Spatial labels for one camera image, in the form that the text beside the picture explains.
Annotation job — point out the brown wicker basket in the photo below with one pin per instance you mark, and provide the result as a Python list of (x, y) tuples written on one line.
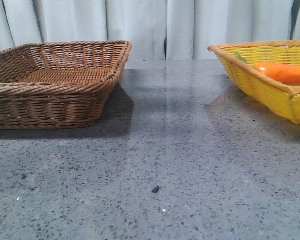
[(58, 85)]

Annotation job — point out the white curtain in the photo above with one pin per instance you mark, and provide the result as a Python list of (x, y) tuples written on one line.
[(158, 29)]

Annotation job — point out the orange toy carrot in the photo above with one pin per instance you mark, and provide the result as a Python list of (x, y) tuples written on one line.
[(287, 74)]

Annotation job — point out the small black debris piece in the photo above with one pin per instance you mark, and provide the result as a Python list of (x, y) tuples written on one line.
[(155, 189)]

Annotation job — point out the yellow woven basket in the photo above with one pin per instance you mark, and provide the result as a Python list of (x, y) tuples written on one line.
[(283, 100)]

